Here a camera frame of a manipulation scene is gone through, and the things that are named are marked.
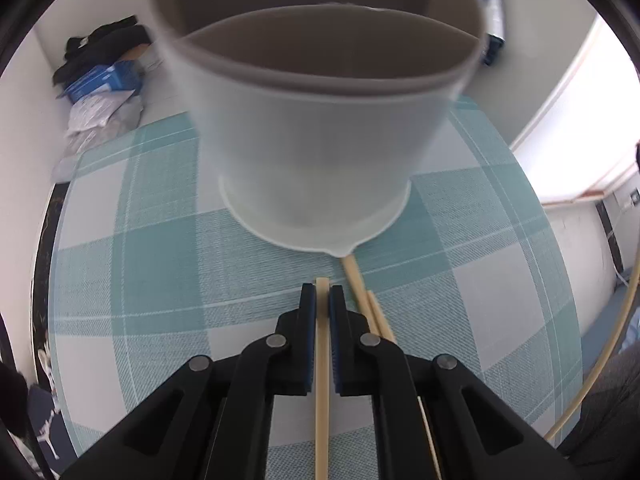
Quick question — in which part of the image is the wooden chopstick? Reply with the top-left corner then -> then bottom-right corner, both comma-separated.
544,252 -> 639,443
367,290 -> 397,344
418,396 -> 442,480
341,255 -> 381,336
314,278 -> 331,480

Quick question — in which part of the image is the wooden chopstick on mat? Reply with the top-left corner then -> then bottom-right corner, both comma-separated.
367,290 -> 397,344
341,255 -> 381,336
418,396 -> 442,480

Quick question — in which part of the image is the blue jordan shoe box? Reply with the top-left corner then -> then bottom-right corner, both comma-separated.
27,385 -> 77,478

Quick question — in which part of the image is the teal plaid table mat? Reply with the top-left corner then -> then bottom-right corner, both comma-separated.
49,98 -> 582,453

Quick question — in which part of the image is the grey plastic parcel bag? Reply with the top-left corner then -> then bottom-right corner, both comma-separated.
52,96 -> 143,183

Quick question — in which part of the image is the white plastic parcel bag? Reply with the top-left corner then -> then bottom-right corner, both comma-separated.
67,90 -> 134,134

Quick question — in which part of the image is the white grey utensil holder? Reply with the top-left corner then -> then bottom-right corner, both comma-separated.
149,0 -> 486,258

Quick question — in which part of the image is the blue cardboard box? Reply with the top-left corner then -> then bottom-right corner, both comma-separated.
60,61 -> 142,103

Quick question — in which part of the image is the black clothes pile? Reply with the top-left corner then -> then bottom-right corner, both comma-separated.
52,15 -> 152,87

